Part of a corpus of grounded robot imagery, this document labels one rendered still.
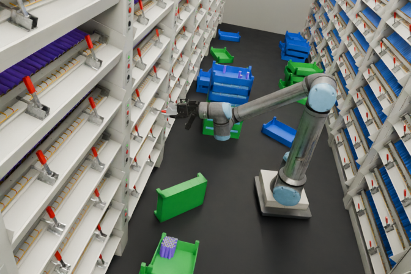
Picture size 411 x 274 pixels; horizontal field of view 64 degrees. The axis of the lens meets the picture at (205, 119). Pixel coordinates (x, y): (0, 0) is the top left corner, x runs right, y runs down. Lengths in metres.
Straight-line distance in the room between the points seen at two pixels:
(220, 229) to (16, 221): 1.36
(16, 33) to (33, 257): 0.58
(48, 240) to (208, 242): 1.09
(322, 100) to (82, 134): 1.01
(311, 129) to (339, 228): 0.86
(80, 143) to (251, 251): 1.25
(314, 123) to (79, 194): 1.05
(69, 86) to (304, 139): 1.14
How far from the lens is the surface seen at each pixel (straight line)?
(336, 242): 2.22
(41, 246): 1.02
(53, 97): 0.84
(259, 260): 1.95
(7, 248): 0.80
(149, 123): 1.77
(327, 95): 1.54
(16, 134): 0.74
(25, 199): 0.87
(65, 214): 1.08
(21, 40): 0.66
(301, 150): 1.71
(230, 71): 2.60
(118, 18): 1.09
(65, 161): 0.95
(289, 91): 1.73
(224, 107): 1.71
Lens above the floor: 1.55
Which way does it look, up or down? 33 degrees down
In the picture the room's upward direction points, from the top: 10 degrees clockwise
